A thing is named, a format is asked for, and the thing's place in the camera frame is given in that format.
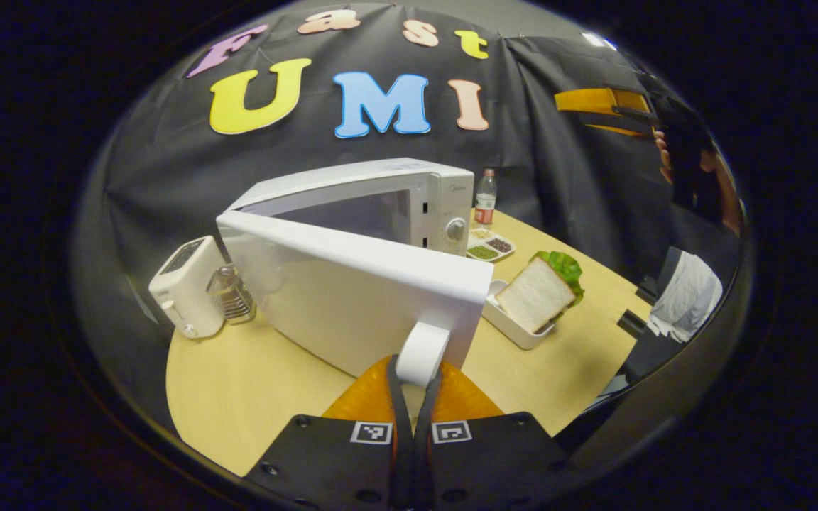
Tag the white rectangular tray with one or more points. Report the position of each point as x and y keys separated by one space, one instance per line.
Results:
x=515 y=333

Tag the red label plastic bottle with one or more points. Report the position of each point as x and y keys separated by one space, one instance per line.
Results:
x=486 y=199

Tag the white microwave oven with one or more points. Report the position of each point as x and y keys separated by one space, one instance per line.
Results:
x=352 y=298

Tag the black backdrop cloth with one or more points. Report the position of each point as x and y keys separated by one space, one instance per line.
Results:
x=167 y=163

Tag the person's white shirt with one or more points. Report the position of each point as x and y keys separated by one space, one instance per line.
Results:
x=689 y=294

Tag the white sectioned plate with beans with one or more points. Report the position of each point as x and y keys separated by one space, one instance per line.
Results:
x=489 y=245

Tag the clear glass jar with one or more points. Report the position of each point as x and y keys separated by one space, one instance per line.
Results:
x=233 y=298

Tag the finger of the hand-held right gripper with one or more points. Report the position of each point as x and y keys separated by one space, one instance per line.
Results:
x=622 y=130
x=593 y=101

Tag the small ceiling light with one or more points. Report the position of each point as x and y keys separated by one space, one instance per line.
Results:
x=597 y=40

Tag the bread and lettuce sandwich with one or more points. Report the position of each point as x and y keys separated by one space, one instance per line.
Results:
x=533 y=294

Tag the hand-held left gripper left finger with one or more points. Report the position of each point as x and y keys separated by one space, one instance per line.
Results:
x=338 y=461

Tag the white toaster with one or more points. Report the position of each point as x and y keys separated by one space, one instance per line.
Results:
x=185 y=291

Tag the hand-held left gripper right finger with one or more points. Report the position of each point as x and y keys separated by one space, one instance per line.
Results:
x=487 y=461

